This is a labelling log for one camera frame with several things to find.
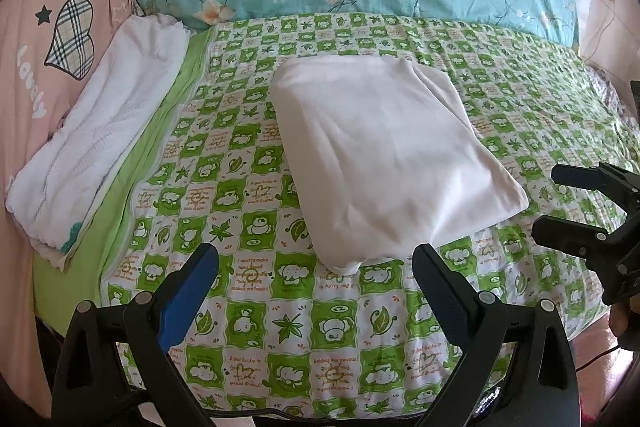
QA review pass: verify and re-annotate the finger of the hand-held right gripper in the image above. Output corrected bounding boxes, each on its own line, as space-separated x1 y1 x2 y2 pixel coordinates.
531 215 623 275
551 161 640 208

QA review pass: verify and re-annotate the green checked bed sheet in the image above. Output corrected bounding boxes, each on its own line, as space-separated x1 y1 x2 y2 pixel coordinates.
32 11 637 422

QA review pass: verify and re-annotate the white textured towel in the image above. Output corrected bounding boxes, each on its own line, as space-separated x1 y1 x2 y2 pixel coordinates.
5 13 192 271

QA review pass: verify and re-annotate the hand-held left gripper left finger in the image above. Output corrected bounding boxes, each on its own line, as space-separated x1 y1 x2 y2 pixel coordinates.
51 243 221 427

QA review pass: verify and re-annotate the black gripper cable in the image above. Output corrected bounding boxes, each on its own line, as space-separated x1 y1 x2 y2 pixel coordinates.
574 344 623 372

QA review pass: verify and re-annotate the grey patterned cloth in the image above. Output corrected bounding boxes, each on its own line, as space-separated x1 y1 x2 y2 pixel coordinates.
589 66 638 132

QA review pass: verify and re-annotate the pink blanket with heart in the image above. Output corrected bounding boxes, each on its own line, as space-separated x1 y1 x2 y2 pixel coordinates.
0 0 147 418

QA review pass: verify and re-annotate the person's right hand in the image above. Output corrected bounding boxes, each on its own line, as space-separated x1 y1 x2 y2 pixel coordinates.
608 294 640 351

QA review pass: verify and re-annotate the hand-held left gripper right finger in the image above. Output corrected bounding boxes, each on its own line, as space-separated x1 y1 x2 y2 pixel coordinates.
412 243 584 427

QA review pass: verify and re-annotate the white garment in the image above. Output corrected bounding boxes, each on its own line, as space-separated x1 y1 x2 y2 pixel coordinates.
270 54 531 276

